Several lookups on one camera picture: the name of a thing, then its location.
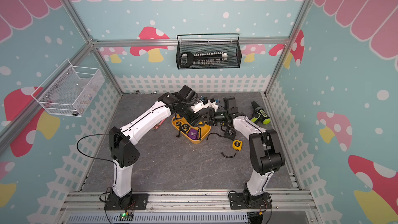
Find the black yellow round tape measure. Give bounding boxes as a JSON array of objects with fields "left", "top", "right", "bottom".
[{"left": 180, "top": 124, "right": 190, "bottom": 132}]

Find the purple tape measure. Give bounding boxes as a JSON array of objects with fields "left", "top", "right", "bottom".
[{"left": 187, "top": 128, "right": 202, "bottom": 141}]

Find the yellow plastic storage box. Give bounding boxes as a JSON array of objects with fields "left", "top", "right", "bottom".
[{"left": 172, "top": 115, "right": 211, "bottom": 144}]

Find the black tape measure red label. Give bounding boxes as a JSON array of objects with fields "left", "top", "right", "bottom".
[{"left": 206, "top": 128, "right": 236, "bottom": 141}]

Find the small yellow tape measure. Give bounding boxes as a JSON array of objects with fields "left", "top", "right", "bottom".
[{"left": 221, "top": 140, "right": 243, "bottom": 159}]

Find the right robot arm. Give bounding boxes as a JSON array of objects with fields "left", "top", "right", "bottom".
[{"left": 199, "top": 97, "right": 285, "bottom": 209}]

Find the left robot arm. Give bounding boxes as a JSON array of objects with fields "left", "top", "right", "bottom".
[{"left": 100, "top": 86, "right": 214, "bottom": 210}]

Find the socket wrench set holder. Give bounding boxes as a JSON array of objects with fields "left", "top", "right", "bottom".
[{"left": 179, "top": 52, "right": 228, "bottom": 68}]

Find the small electronics board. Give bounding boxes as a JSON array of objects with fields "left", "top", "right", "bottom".
[{"left": 119, "top": 213, "right": 134, "bottom": 222}]

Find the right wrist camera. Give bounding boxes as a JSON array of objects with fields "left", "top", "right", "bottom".
[{"left": 208, "top": 99, "right": 220, "bottom": 111}]

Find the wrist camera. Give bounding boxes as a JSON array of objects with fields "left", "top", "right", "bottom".
[
  {"left": 208, "top": 99, "right": 220, "bottom": 111},
  {"left": 191, "top": 101, "right": 208, "bottom": 113}
]

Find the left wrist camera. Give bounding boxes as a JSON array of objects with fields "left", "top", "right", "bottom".
[{"left": 191, "top": 101, "right": 208, "bottom": 113}]

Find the green black cordless drill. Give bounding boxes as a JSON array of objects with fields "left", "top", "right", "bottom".
[{"left": 251, "top": 101, "right": 271, "bottom": 125}]

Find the black wire wall basket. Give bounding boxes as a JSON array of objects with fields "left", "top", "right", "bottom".
[{"left": 176, "top": 33, "right": 242, "bottom": 69}]

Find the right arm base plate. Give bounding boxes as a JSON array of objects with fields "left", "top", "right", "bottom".
[{"left": 228, "top": 191, "right": 272, "bottom": 210}]

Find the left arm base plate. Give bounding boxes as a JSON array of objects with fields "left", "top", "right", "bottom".
[{"left": 105, "top": 192, "right": 149, "bottom": 211}]

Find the white wire wall basket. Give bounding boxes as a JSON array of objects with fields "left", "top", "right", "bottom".
[{"left": 31, "top": 60, "right": 105, "bottom": 117}]

